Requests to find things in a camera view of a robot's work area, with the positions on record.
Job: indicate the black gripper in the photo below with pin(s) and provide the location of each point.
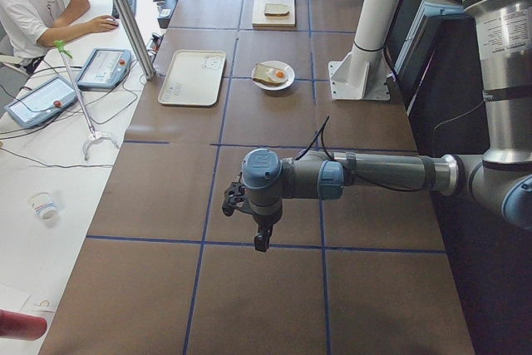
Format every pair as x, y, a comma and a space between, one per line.
263, 223

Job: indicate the brown bread slice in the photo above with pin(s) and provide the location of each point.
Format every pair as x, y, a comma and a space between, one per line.
276, 10

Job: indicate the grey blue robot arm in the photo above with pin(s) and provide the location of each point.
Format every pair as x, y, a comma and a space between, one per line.
499, 179

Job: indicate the bread slice on plate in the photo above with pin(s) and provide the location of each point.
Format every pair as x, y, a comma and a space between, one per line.
260, 77

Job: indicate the fried egg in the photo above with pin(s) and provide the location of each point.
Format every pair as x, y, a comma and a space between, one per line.
275, 75

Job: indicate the cream bear tray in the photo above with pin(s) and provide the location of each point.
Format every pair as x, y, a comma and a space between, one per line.
193, 78

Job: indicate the wooden cutting board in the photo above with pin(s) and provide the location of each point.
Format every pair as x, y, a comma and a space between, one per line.
260, 21

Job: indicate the far teach pendant tablet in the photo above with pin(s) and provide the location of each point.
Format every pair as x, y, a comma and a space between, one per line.
104, 69

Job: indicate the teach pendant tablet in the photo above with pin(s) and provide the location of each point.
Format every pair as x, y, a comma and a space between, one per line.
104, 69
42, 103

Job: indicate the paper cup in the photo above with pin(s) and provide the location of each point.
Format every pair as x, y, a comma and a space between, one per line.
43, 205

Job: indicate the near teach pendant tablet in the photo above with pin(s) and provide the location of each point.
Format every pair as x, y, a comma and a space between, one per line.
42, 103

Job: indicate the red cylinder object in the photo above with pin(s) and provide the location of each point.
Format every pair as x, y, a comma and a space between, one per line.
22, 326

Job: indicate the reacher grabber tool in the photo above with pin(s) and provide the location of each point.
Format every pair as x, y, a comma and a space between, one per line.
95, 136

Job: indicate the person in white shirt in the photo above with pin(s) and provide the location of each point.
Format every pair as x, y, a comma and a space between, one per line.
33, 26

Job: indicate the white pedestal column base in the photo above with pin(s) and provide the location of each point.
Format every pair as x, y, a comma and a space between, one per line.
361, 75

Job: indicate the aluminium frame post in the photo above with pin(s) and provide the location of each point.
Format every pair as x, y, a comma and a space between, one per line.
133, 33

